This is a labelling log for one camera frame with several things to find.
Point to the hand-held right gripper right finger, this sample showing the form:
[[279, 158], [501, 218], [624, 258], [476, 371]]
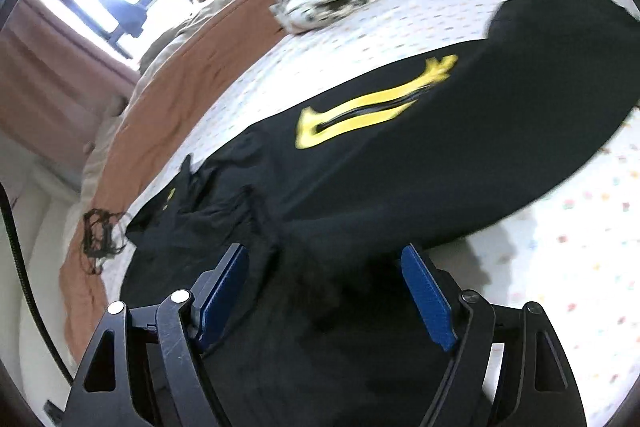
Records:
[[430, 302]]

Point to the pink curtain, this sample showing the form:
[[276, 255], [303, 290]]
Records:
[[50, 82]]

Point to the orange blanket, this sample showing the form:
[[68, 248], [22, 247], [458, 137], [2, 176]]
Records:
[[200, 67]]

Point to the black T-shirt with yellow print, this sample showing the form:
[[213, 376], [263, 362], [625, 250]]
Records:
[[350, 167]]

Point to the white floral bed sheet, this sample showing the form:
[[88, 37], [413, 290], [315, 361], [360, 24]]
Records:
[[400, 22]]

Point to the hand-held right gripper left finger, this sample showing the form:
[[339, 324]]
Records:
[[222, 299]]

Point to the beige bedding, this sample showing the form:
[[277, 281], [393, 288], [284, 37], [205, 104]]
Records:
[[107, 142]]

